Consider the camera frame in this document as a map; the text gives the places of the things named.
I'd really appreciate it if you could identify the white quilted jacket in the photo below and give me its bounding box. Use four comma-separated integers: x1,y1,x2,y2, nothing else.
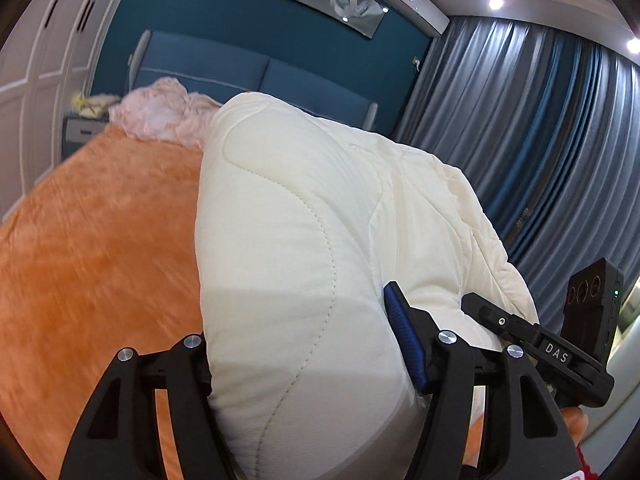
195,93,538,479

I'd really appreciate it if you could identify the person right hand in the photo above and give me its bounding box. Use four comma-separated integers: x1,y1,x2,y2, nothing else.
561,406,589,446

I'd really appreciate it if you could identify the orange plush bedspread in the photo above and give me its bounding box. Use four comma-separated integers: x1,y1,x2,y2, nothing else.
1,127,202,479

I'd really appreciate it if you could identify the grey blue curtain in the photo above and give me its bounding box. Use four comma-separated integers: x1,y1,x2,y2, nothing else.
394,16,639,330

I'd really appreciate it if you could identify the grey nightstand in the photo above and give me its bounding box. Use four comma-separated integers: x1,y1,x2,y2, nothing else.
61,114,108,159

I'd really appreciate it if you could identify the yellowish cloth on nightstand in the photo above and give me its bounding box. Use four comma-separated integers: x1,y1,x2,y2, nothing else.
70,92,120,119

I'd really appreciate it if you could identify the blue upholstered headboard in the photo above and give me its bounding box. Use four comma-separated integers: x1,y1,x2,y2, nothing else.
127,30,378,131

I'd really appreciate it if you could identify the white panelled wardrobe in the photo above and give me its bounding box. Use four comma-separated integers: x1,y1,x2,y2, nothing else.
1,0,122,216

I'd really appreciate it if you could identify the white air conditioner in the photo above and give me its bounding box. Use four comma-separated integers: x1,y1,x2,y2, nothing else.
384,0,450,38

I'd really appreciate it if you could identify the black camera box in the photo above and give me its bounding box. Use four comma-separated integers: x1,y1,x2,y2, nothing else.
561,258,624,365

